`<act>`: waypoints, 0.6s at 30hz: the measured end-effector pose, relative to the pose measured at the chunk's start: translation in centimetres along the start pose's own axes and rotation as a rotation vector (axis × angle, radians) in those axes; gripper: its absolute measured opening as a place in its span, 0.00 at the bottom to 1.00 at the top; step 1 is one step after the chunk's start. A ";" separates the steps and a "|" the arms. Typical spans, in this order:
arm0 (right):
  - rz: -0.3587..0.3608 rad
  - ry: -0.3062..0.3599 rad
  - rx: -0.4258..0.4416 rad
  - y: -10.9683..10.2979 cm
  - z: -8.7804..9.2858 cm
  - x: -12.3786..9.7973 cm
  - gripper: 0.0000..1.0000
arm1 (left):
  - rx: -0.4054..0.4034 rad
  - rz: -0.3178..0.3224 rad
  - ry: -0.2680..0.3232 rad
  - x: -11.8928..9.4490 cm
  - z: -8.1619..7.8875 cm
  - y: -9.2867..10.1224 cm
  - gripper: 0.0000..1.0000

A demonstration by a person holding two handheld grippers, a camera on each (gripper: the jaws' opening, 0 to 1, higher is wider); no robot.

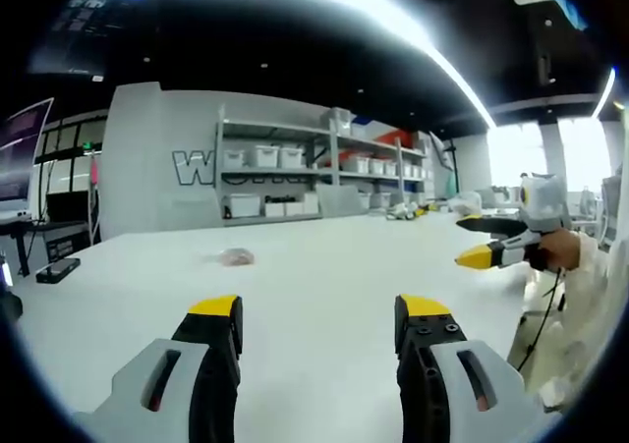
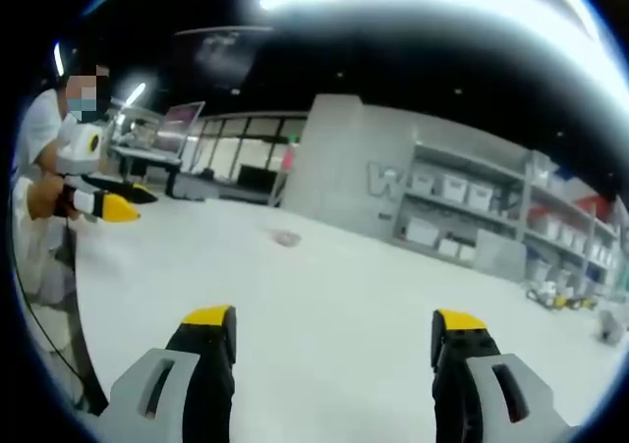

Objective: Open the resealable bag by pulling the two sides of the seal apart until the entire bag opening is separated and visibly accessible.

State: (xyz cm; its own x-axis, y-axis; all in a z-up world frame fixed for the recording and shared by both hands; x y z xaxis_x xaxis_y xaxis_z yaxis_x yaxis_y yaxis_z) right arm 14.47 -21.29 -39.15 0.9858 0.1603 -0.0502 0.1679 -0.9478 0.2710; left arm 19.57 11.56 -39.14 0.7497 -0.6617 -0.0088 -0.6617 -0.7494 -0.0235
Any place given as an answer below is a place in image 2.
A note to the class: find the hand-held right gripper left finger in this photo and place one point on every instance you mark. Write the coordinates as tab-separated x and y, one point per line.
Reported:
196	394

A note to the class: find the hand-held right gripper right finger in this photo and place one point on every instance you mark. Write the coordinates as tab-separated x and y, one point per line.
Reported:
467	394

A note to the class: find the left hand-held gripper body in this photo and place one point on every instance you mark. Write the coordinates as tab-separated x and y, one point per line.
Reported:
78	155

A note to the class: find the clear resealable bag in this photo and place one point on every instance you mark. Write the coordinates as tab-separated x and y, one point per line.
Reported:
284	238

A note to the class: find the person's left hand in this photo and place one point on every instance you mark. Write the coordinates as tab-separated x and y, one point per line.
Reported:
44	197

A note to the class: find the grey work table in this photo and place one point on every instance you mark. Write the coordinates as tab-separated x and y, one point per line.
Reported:
147	155

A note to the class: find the person in white shirt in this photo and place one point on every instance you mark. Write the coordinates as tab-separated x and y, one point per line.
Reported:
37	119

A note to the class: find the standing display screen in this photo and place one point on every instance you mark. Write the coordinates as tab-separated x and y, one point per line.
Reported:
179	128

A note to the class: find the small ceiling light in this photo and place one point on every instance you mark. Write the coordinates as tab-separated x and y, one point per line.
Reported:
136	94

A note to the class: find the group of yellow toy vehicles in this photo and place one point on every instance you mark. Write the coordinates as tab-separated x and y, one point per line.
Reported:
560	298

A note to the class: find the black monitor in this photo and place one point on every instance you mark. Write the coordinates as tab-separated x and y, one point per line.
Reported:
256	177

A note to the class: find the small grey object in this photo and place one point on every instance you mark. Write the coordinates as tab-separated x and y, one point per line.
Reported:
609	325

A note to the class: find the pink standing object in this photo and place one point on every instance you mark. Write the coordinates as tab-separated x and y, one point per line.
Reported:
289	158

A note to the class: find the grey metal shelf rack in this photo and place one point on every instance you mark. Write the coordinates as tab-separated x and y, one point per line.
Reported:
531	202

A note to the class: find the row of white storage bins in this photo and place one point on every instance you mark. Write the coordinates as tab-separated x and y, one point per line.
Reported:
454	187

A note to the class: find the grey partition wall block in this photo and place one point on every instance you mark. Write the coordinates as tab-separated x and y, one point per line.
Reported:
344	163

